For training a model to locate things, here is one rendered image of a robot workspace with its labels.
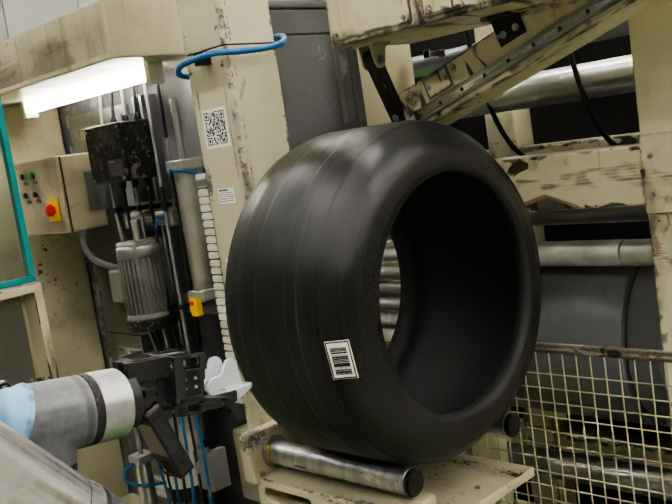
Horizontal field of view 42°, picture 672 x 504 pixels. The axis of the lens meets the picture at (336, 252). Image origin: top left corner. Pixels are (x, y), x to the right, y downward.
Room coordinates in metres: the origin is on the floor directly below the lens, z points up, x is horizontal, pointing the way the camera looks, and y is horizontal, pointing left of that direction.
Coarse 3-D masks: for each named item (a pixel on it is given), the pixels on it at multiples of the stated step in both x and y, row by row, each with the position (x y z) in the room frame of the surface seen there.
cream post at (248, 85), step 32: (192, 0) 1.69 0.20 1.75; (224, 0) 1.65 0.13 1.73; (256, 0) 1.71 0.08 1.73; (192, 32) 1.70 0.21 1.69; (224, 32) 1.64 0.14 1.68; (256, 32) 1.70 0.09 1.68; (192, 64) 1.72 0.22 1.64; (224, 64) 1.65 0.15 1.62; (256, 64) 1.69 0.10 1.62; (192, 96) 1.73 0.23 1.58; (224, 96) 1.66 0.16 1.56; (256, 96) 1.68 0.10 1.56; (256, 128) 1.67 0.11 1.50; (224, 160) 1.68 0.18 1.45; (256, 160) 1.66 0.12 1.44; (224, 224) 1.70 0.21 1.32; (224, 256) 1.72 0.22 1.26; (256, 416) 1.70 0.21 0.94
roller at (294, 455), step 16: (272, 448) 1.56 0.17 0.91; (288, 448) 1.53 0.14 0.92; (304, 448) 1.51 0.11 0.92; (320, 448) 1.50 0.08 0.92; (288, 464) 1.53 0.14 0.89; (304, 464) 1.49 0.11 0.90; (320, 464) 1.46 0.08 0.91; (336, 464) 1.44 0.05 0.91; (352, 464) 1.41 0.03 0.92; (368, 464) 1.39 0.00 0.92; (384, 464) 1.38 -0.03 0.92; (352, 480) 1.41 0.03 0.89; (368, 480) 1.38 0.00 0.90; (384, 480) 1.35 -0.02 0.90; (400, 480) 1.33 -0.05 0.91; (416, 480) 1.34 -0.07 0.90
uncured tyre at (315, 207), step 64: (384, 128) 1.42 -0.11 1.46; (448, 128) 1.48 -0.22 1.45; (256, 192) 1.44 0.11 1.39; (320, 192) 1.32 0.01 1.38; (384, 192) 1.31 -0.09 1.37; (448, 192) 1.70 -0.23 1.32; (512, 192) 1.54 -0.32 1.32; (256, 256) 1.36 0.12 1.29; (320, 256) 1.26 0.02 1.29; (448, 256) 1.77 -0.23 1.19; (512, 256) 1.66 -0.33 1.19; (256, 320) 1.34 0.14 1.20; (320, 320) 1.25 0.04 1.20; (448, 320) 1.75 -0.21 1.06; (512, 320) 1.64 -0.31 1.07; (256, 384) 1.38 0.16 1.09; (320, 384) 1.27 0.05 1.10; (384, 384) 1.27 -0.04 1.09; (448, 384) 1.65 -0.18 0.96; (512, 384) 1.49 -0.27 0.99; (384, 448) 1.31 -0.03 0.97; (448, 448) 1.37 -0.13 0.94
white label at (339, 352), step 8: (328, 344) 1.24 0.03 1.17; (336, 344) 1.23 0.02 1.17; (344, 344) 1.23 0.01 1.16; (328, 352) 1.24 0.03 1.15; (336, 352) 1.24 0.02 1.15; (344, 352) 1.23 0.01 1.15; (328, 360) 1.25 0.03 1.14; (336, 360) 1.24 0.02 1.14; (344, 360) 1.23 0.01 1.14; (352, 360) 1.23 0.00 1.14; (336, 368) 1.24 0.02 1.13; (344, 368) 1.24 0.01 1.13; (352, 368) 1.23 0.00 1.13; (336, 376) 1.25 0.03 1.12; (344, 376) 1.24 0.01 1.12; (352, 376) 1.23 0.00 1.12
